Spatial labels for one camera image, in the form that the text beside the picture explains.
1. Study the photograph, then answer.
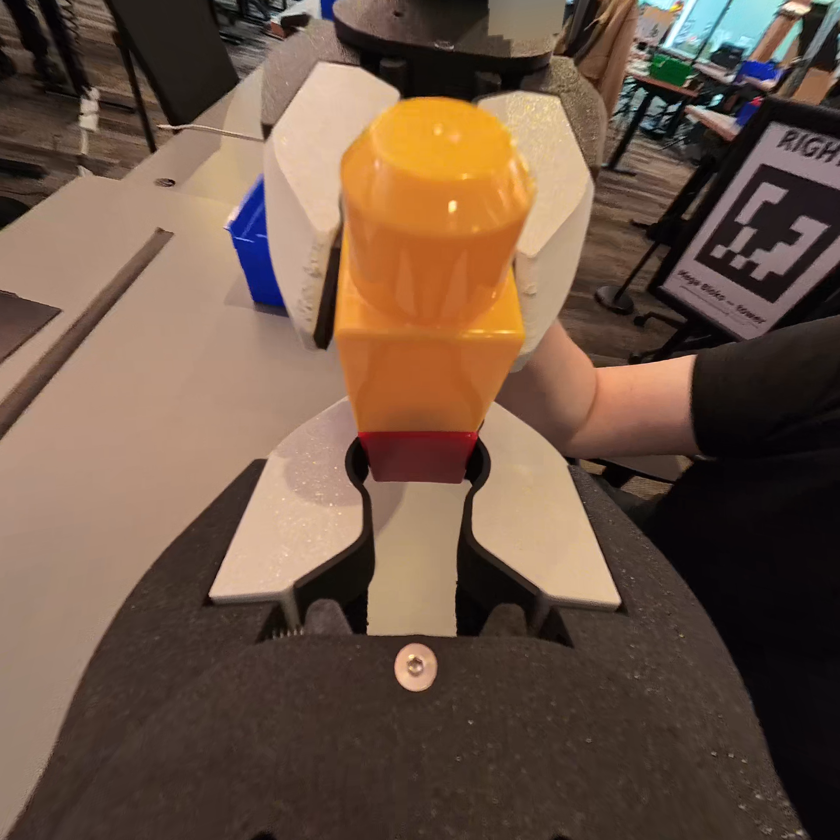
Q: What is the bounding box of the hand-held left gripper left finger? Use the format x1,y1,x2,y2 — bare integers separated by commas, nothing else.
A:
209,400,375,634

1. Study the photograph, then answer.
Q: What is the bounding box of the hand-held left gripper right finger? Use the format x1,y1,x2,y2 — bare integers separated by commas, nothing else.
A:
456,402,623,635

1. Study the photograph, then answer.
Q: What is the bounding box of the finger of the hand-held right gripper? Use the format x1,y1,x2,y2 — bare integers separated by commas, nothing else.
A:
262,61,403,350
476,90,596,376

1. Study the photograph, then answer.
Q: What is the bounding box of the yellow mega block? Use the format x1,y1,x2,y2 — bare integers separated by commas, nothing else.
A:
333,97,536,434

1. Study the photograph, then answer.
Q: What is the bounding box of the red mega block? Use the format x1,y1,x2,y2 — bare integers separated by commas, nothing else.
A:
357,430,479,484

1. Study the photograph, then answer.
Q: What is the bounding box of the person's right forearm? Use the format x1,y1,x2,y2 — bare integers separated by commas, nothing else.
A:
482,320,700,460

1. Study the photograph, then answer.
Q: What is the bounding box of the black round-base floor stand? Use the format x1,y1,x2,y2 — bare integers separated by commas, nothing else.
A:
594,157,723,316

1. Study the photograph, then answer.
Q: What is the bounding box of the black display panel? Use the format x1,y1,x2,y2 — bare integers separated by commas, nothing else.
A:
105,0,240,152

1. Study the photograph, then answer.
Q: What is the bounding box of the green plastic bin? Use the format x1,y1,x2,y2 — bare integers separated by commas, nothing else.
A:
650,54,698,85

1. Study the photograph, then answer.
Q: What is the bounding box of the framed marker sign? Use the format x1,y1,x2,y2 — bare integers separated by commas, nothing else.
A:
646,97,840,342

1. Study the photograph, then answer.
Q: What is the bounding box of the black flat plate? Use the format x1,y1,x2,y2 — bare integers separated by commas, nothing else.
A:
0,290,61,362

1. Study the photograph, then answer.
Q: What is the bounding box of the white cable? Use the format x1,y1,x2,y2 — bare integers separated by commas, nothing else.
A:
157,123,266,142

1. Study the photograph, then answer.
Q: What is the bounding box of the grey desk rail strip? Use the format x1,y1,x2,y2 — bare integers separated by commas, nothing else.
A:
0,228,175,437

